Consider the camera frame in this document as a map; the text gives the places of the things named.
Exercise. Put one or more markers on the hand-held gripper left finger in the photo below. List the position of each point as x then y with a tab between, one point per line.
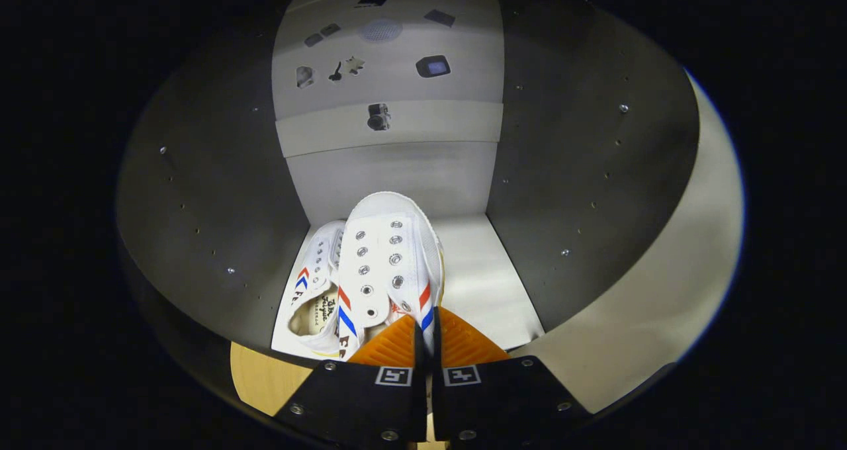
370	404

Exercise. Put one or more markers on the grey shoe cabinet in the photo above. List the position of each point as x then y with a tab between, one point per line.
562	172

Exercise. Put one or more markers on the white striped canvas shoe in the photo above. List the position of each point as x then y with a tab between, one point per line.
317	265
387	238

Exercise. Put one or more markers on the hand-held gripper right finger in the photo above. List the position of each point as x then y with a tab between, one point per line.
490	400

